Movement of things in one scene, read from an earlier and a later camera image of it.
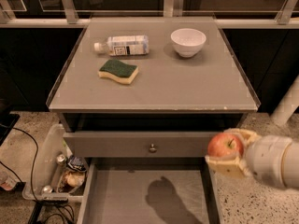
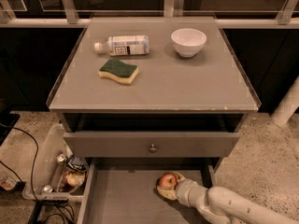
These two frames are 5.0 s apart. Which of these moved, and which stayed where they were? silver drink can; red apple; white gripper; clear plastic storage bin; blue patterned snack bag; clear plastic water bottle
Moved: red apple; white gripper
Stayed: silver drink can; clear plastic storage bin; blue patterned snack bag; clear plastic water bottle
